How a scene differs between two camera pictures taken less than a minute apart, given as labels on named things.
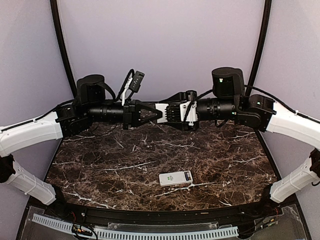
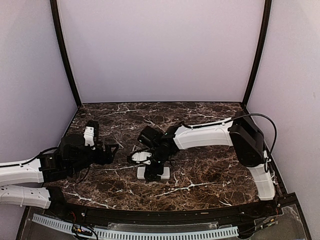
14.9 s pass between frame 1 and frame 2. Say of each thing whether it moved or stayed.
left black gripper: moved
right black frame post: stayed
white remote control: moved
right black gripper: moved
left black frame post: stayed
